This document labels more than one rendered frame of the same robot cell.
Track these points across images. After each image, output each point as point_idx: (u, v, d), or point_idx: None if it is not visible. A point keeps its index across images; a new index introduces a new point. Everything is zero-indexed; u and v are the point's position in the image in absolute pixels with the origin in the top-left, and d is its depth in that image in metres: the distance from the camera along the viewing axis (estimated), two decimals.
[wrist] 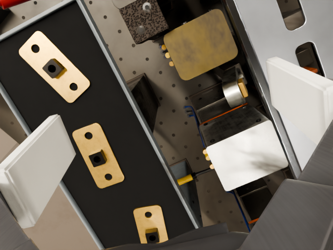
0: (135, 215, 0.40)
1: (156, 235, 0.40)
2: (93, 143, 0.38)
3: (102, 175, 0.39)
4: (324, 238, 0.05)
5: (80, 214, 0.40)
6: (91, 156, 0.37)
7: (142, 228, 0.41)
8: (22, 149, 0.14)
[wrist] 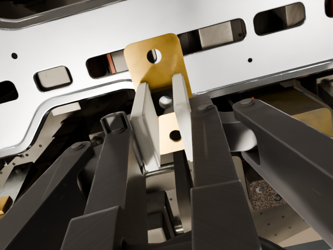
0: (128, 60, 0.20)
1: (173, 95, 0.20)
2: None
3: None
4: (250, 219, 0.06)
5: None
6: None
7: None
8: (142, 103, 0.16)
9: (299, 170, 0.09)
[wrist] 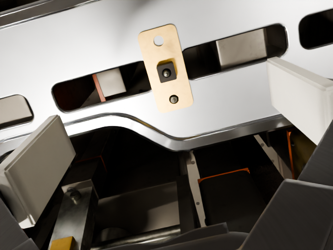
0: (140, 43, 0.29)
1: (171, 68, 0.29)
2: None
3: None
4: (324, 238, 0.05)
5: None
6: None
7: (151, 64, 0.30)
8: (22, 149, 0.14)
9: None
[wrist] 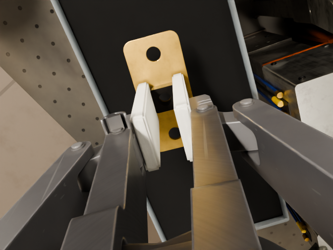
0: None
1: None
2: (160, 70, 0.21)
3: (166, 129, 0.22)
4: (250, 219, 0.06)
5: None
6: (155, 93, 0.20)
7: None
8: (142, 103, 0.16)
9: (299, 170, 0.09)
